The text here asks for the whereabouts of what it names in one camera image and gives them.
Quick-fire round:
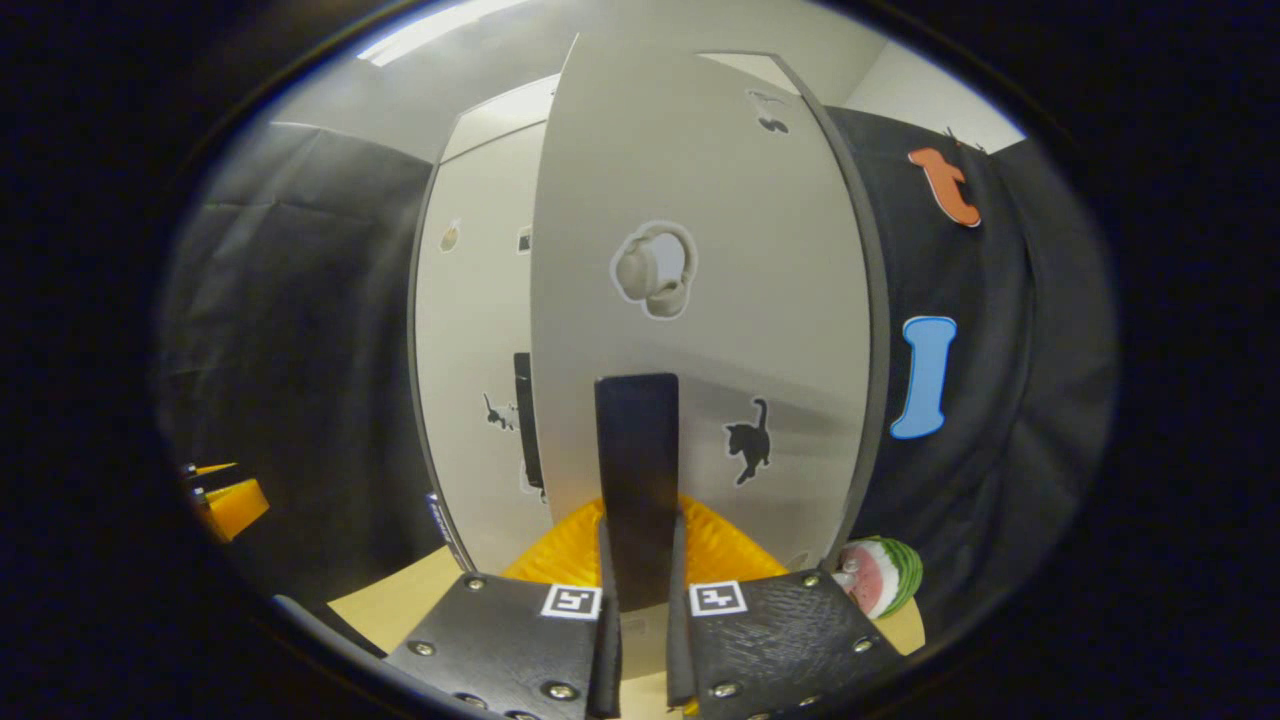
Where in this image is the beige double-door shoe cabinet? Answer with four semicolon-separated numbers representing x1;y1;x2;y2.
408;50;893;579

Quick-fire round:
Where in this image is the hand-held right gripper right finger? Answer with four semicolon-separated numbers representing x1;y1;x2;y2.
665;497;906;720

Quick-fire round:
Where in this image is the watermelon slice toy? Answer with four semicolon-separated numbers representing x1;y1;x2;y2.
835;537;923;621

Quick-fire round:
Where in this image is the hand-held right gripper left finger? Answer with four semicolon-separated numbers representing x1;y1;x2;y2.
385;497;623;720

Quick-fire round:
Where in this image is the black bar door handle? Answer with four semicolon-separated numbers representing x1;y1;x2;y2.
595;373;681;613
513;352;546;491

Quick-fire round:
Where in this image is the camera sticker shoe cabinet door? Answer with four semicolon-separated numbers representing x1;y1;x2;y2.
413;120;551;579

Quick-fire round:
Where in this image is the headphone sticker shoe cabinet door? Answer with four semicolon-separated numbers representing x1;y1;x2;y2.
530;35;881;641

